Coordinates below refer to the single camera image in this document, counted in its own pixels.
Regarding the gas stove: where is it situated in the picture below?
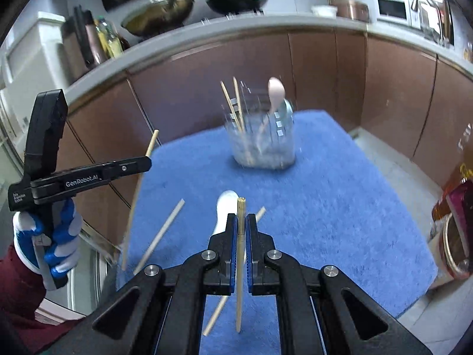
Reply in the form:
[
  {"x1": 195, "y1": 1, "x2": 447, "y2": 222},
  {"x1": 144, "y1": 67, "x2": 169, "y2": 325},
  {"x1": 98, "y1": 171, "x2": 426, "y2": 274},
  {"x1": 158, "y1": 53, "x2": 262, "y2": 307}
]
[{"x1": 135, "y1": 5, "x2": 268, "y2": 43}]

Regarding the white ceramic spoon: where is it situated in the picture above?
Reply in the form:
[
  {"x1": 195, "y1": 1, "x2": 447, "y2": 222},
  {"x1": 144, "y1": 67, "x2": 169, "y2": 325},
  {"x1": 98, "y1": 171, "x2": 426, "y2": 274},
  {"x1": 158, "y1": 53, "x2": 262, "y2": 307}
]
[{"x1": 214, "y1": 190, "x2": 240, "y2": 235}]

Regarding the blue towel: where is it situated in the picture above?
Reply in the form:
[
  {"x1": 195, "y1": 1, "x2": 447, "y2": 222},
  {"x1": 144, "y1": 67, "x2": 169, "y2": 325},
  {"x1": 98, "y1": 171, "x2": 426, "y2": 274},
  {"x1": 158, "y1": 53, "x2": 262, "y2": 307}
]
[{"x1": 116, "y1": 109, "x2": 438, "y2": 355}]

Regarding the white microwave oven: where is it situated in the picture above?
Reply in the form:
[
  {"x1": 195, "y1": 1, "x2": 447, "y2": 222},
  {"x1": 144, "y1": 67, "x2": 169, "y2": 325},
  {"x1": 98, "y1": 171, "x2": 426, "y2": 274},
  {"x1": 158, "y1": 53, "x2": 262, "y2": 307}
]
[{"x1": 376, "y1": 0, "x2": 422, "y2": 31}]

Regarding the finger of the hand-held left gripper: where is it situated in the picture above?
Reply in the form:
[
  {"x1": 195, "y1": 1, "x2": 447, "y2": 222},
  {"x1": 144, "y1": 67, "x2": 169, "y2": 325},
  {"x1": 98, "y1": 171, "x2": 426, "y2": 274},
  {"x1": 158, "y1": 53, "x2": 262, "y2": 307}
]
[{"x1": 105, "y1": 156, "x2": 153, "y2": 185}]

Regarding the cooking oil bottle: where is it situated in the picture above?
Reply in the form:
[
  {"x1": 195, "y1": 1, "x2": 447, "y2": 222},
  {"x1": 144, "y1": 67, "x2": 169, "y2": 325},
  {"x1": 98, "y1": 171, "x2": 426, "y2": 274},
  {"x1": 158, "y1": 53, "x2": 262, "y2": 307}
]
[{"x1": 94, "y1": 18, "x2": 125, "y2": 59}]

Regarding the person's left hand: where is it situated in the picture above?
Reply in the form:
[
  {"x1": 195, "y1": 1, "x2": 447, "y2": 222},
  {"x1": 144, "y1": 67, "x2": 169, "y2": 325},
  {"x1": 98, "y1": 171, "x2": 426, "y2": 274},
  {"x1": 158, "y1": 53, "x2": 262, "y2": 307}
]
[{"x1": 13, "y1": 198, "x2": 84, "y2": 279}]

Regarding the brass wok with glass lid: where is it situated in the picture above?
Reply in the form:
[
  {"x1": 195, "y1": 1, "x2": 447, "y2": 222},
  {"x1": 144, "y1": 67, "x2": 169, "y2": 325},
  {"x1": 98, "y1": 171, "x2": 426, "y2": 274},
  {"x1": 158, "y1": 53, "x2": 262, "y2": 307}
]
[{"x1": 121, "y1": 0, "x2": 196, "y2": 38}]

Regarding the metal basin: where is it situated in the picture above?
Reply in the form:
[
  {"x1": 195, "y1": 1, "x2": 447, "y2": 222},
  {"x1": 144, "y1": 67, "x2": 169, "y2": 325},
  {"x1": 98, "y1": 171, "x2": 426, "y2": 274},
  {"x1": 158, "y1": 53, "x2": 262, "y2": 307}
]
[{"x1": 441, "y1": 211, "x2": 473, "y2": 282}]

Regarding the light blue ceramic spoon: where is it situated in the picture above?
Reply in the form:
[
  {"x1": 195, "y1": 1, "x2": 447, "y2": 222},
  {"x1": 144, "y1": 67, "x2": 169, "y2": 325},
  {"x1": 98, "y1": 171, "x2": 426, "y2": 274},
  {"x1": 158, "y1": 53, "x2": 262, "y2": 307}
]
[{"x1": 274, "y1": 98, "x2": 295, "y2": 137}]

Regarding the chrome kitchen faucet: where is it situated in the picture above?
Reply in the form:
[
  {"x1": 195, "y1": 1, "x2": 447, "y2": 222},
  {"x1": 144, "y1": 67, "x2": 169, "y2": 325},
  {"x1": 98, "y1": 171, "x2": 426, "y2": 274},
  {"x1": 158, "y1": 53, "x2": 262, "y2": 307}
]
[{"x1": 411, "y1": 0, "x2": 451, "y2": 42}]

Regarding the wooden chopstick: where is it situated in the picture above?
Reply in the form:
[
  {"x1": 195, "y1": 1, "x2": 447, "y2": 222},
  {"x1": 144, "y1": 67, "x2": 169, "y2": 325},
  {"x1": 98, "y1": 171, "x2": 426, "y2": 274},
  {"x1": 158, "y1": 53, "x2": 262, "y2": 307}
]
[
  {"x1": 220, "y1": 80, "x2": 246, "y2": 135},
  {"x1": 232, "y1": 77, "x2": 255, "y2": 166},
  {"x1": 134, "y1": 199, "x2": 186, "y2": 275},
  {"x1": 203, "y1": 207, "x2": 267, "y2": 336},
  {"x1": 235, "y1": 197, "x2": 248, "y2": 333},
  {"x1": 122, "y1": 129, "x2": 160, "y2": 270}
]

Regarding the brown rice cooker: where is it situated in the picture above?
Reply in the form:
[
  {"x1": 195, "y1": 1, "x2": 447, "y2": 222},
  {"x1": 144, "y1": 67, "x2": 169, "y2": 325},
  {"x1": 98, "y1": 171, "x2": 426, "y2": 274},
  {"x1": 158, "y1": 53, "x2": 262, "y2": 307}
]
[{"x1": 330, "y1": 0, "x2": 370, "y2": 23}]

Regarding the pink ceramic spoon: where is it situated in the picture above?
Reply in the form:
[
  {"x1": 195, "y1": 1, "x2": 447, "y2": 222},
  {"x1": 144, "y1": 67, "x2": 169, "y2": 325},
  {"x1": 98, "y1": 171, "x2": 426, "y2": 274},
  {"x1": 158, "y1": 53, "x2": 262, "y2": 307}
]
[{"x1": 257, "y1": 77, "x2": 286, "y2": 152}]

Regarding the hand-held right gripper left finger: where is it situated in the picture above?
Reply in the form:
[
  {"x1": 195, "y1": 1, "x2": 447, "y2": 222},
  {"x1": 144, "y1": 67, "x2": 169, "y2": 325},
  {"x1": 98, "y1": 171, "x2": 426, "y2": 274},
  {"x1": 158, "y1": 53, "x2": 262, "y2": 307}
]
[{"x1": 41, "y1": 212, "x2": 239, "y2": 355}]

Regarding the person's left forearm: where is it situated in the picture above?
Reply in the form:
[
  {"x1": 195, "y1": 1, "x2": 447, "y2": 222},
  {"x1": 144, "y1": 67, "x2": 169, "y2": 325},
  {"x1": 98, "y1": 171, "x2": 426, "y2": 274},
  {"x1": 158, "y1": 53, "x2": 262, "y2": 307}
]
[{"x1": 0, "y1": 246, "x2": 87, "y2": 343}]

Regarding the clear utensil holder wire rack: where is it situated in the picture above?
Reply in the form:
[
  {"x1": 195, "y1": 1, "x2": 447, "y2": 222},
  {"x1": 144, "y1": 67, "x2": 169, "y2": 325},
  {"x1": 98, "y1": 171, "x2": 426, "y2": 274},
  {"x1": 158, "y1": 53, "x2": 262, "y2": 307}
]
[{"x1": 225, "y1": 98, "x2": 296, "y2": 170}]

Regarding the brown electric kettle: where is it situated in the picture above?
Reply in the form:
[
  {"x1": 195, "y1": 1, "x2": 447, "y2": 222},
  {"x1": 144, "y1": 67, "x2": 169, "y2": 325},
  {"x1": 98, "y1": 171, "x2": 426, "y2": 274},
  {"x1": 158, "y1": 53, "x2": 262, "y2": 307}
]
[{"x1": 61, "y1": 5, "x2": 103, "y2": 78}]

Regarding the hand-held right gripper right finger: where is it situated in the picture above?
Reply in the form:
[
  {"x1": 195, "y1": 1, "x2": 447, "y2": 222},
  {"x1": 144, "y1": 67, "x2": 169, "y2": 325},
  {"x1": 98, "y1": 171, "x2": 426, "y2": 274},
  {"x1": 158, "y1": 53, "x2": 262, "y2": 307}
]
[{"x1": 247, "y1": 212, "x2": 434, "y2": 355}]

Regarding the white kitchen countertop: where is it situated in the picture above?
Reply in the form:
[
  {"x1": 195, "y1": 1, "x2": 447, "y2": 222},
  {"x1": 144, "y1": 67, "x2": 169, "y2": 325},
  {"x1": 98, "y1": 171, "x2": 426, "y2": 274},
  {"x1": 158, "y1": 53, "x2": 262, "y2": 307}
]
[{"x1": 68, "y1": 12, "x2": 473, "y2": 95}]

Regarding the white plastic storage bin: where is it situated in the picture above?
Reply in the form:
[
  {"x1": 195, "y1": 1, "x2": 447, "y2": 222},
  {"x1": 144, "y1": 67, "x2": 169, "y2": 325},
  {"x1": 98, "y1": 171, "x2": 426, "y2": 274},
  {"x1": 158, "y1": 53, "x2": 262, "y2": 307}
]
[{"x1": 4, "y1": 11, "x2": 76, "y2": 95}]

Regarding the white bowl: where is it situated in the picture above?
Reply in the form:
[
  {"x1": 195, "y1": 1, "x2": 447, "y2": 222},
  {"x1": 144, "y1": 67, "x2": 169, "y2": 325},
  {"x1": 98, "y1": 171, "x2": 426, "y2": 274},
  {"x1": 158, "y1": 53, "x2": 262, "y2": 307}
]
[{"x1": 311, "y1": 4, "x2": 338, "y2": 19}]

